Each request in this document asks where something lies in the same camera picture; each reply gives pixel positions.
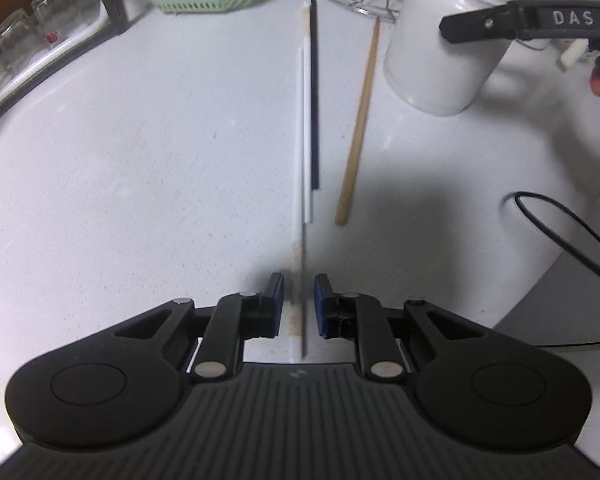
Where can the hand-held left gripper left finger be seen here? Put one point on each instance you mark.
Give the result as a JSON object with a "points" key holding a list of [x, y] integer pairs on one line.
{"points": [[275, 305]]}

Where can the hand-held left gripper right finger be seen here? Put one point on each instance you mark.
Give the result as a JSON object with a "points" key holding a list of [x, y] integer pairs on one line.
{"points": [[322, 305]]}

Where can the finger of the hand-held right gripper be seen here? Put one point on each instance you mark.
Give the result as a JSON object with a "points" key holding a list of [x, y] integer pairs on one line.
{"points": [[475, 25]]}

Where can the white ceramic mug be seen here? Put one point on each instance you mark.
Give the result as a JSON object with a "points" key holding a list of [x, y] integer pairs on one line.
{"points": [[430, 60]]}

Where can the wooden chopstick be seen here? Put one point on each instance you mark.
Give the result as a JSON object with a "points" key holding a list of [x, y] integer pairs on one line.
{"points": [[359, 125]]}

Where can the black chopstick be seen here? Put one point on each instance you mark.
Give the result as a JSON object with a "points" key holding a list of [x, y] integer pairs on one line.
{"points": [[315, 110]]}

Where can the white plastic plug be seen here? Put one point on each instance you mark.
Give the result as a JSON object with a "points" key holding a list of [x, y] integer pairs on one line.
{"points": [[572, 55]]}

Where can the black metal dish rack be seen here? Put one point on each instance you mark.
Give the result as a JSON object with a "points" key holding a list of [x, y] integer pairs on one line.
{"points": [[112, 0]]}

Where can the clear glass tumbler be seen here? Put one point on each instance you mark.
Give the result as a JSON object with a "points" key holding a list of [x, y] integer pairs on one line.
{"points": [[50, 15], [12, 45]]}

